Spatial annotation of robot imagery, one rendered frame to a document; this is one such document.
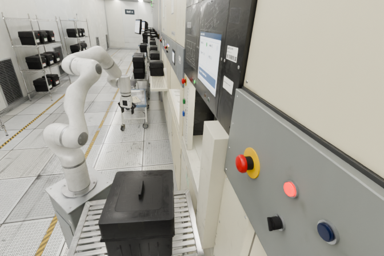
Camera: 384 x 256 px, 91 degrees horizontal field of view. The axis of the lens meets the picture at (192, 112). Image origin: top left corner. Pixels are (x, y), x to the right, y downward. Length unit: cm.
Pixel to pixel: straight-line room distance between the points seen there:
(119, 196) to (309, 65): 85
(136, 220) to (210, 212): 29
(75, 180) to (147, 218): 61
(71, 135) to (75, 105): 16
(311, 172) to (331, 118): 8
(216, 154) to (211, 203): 21
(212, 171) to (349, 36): 49
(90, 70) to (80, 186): 69
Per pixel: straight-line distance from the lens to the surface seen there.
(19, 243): 238
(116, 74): 145
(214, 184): 68
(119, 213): 90
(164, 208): 88
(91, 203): 132
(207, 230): 86
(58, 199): 142
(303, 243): 39
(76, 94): 119
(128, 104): 163
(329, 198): 32
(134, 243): 98
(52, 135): 122
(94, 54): 130
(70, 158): 126
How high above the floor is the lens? 170
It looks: 24 degrees down
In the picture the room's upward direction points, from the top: 3 degrees clockwise
